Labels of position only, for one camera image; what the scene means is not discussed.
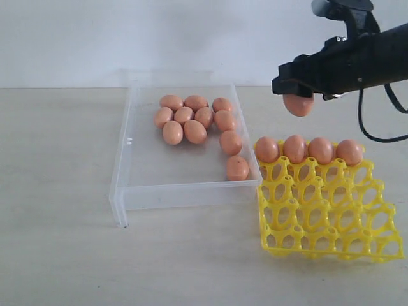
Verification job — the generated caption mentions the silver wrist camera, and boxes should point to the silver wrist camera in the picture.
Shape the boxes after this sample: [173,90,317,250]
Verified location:
[311,0,374,21]

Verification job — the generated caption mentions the brown egg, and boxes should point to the brown egg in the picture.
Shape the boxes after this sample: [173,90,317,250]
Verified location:
[254,136,280,163]
[308,137,335,165]
[219,130,242,156]
[283,94,314,117]
[184,94,208,112]
[184,120,207,145]
[154,107,173,129]
[226,156,249,181]
[159,94,184,111]
[162,120,184,145]
[212,97,233,113]
[336,139,363,166]
[194,107,214,129]
[173,106,194,126]
[214,110,237,132]
[283,135,308,164]

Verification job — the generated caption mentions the yellow plastic egg tray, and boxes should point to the yellow plastic egg tray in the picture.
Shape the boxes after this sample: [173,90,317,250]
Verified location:
[257,156,404,263]

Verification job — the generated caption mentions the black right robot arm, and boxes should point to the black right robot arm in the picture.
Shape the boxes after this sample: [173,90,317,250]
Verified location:
[272,25,407,100]

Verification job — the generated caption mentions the clear plastic storage box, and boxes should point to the clear plastic storage box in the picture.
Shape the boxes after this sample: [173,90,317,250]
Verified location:
[109,71,262,228]

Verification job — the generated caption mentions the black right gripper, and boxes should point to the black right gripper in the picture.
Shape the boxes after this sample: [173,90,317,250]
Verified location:
[272,34,383,99]

